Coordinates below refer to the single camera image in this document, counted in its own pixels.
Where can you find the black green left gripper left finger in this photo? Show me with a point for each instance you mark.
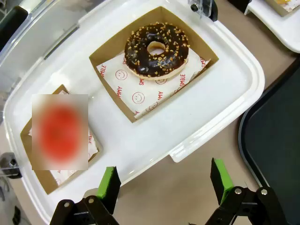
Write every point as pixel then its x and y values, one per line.
pixel 107 187

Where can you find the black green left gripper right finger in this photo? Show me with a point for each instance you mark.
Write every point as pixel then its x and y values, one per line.
pixel 222 180

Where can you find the dark grey serving tray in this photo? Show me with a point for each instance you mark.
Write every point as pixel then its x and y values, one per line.
pixel 272 150

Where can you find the brown cardboard donut box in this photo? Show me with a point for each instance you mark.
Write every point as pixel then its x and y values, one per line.
pixel 284 7
pixel 47 178
pixel 153 64

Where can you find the red glazed donut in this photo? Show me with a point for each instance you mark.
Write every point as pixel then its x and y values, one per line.
pixel 59 131

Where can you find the chocolate nut-sprinkled donut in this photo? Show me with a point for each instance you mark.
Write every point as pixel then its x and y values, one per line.
pixel 156 51

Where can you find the white smiley print paper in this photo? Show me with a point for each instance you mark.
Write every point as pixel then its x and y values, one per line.
pixel 161 86
pixel 92 145

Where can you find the white plastic container base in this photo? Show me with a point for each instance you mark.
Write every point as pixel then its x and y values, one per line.
pixel 140 131
pixel 276 23

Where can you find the clear hinge clip with screw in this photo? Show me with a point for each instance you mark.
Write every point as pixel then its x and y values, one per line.
pixel 202 8
pixel 9 165

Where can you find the clear plastic container lid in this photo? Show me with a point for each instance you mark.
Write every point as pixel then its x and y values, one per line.
pixel 30 42

